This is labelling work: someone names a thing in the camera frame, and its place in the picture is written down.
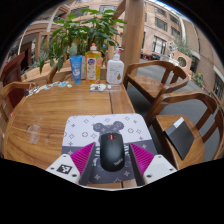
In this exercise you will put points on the blue squeeze tube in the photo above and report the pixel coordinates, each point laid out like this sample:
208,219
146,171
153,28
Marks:
76,70

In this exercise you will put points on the yellow liquid bottle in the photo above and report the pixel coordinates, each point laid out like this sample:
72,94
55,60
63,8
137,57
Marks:
93,66

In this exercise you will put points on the black car key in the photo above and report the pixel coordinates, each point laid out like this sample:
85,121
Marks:
31,90

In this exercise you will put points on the green potted plant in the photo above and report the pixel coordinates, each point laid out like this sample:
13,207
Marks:
83,30

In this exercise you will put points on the clear plastic case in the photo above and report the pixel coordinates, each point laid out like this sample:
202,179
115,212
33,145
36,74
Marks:
105,88

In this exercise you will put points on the wooden planter box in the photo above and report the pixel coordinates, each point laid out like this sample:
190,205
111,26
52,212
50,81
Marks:
33,73

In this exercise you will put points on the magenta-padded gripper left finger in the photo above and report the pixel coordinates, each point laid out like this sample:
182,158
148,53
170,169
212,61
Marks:
63,166

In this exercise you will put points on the grey patterned mouse pad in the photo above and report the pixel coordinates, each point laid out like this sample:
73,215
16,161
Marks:
83,130

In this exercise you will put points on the dark red wooden pedestal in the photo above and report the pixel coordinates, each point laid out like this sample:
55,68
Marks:
13,73

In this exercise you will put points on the small white sticker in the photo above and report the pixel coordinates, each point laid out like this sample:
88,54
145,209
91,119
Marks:
69,85

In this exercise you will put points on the white pump bottle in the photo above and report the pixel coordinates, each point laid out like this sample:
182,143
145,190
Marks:
115,71

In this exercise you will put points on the black notebook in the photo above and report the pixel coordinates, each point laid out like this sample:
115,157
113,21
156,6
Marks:
180,138

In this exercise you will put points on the small blue sticker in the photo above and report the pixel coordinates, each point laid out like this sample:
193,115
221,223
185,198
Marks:
51,86
63,84

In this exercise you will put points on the black computer mouse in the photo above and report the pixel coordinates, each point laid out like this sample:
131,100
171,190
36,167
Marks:
112,153

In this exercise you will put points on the round-backed wooden armchair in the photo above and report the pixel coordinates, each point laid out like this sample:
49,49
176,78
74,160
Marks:
56,71
150,85
173,96
8,88

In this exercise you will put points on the white sculpture on pedestal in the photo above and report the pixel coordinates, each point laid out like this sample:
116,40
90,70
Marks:
173,51

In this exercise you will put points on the yellow-flowered potted plant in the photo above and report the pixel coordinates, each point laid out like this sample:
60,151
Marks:
199,80

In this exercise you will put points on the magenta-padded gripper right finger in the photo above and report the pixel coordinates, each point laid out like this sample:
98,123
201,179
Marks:
160,166

